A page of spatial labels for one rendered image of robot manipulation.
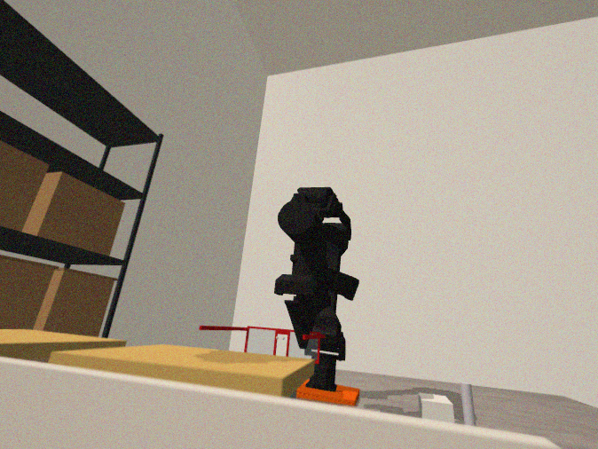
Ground red glasses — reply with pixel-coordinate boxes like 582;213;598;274
199;326;326;364

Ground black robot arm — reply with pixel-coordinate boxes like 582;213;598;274
278;187;359;391

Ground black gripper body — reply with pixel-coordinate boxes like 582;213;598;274
274;248;331;306

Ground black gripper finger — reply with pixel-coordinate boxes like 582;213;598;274
311;304;326;332
284;300;323;349

